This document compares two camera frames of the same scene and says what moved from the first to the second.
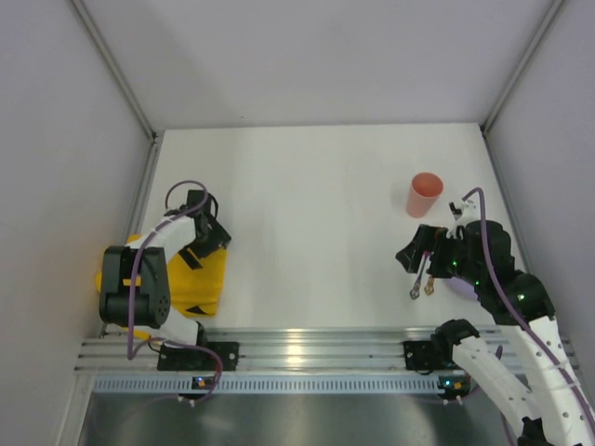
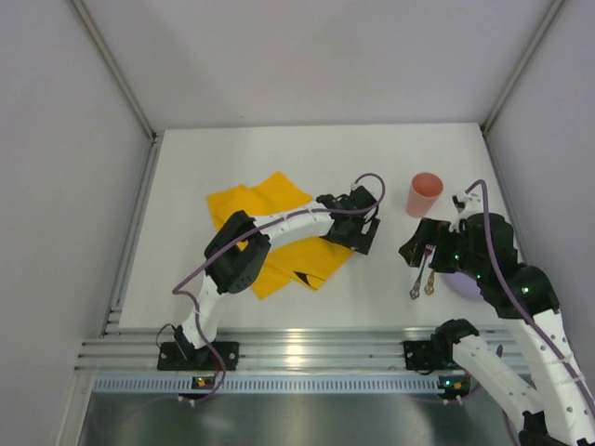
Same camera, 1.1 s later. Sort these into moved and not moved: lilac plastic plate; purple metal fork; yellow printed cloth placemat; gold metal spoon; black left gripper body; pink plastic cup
Moved: yellow printed cloth placemat; black left gripper body
Not moved: gold metal spoon; purple metal fork; pink plastic cup; lilac plastic plate
